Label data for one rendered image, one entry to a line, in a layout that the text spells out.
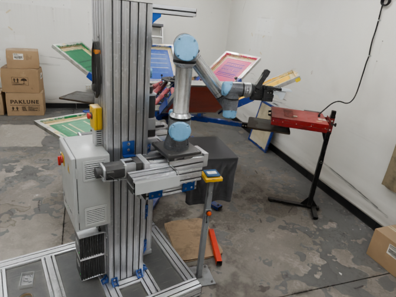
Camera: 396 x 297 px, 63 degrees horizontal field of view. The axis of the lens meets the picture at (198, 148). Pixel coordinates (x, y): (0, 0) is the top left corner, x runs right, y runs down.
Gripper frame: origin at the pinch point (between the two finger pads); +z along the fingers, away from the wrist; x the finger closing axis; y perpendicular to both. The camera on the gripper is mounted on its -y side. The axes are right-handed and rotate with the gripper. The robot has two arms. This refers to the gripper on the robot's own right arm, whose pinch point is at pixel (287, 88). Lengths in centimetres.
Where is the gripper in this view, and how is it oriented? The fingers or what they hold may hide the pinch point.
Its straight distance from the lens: 181.1
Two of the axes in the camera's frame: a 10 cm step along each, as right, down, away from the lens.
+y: -0.8, 9.6, 2.5
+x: 1.2, 2.6, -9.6
